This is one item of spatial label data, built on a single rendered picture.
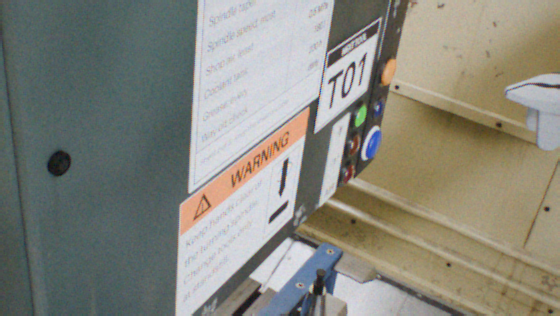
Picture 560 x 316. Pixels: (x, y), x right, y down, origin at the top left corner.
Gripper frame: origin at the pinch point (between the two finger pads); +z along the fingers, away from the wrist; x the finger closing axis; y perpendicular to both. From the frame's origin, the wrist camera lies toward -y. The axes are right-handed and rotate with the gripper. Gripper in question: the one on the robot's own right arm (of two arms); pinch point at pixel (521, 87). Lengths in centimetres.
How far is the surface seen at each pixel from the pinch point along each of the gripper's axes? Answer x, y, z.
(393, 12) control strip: -0.8, -6.1, 13.6
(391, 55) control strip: 0.7, -1.4, 12.6
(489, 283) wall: 57, 76, -32
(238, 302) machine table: 51, 83, 23
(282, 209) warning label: -14.6, 6.0, 21.6
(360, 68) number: -5.3, -2.5, 16.2
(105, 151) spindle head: -31.4, -9.2, 31.5
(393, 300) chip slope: 63, 89, -14
